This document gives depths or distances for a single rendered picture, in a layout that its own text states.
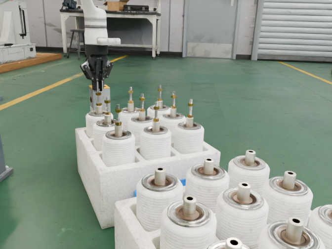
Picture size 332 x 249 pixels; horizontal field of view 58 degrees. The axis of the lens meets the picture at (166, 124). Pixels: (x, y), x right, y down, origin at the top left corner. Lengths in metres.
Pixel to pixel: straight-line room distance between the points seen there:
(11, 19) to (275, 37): 4.27
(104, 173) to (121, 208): 0.18
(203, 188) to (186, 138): 0.32
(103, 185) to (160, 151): 0.19
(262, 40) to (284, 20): 0.49
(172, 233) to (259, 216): 0.16
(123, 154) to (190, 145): 0.22
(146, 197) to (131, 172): 0.26
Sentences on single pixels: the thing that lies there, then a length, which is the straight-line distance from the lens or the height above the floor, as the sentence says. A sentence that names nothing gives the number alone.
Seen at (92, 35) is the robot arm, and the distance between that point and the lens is 1.02.
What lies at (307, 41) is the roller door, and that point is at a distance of 6.11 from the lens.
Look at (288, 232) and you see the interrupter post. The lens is 0.52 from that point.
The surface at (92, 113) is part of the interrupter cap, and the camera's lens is 1.10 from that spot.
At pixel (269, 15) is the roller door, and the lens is 5.93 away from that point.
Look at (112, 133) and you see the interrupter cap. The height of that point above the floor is 0.25.
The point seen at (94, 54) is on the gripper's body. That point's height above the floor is 0.46.
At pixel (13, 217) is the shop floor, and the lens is 1.04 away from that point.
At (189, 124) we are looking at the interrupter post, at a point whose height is 0.26.
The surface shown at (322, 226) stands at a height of 0.25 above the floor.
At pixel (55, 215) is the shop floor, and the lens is 1.01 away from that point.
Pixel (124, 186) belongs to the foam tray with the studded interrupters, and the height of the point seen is 0.12.
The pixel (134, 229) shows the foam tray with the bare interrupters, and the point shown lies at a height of 0.18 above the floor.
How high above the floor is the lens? 0.56
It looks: 18 degrees down
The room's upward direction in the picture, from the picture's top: 2 degrees clockwise
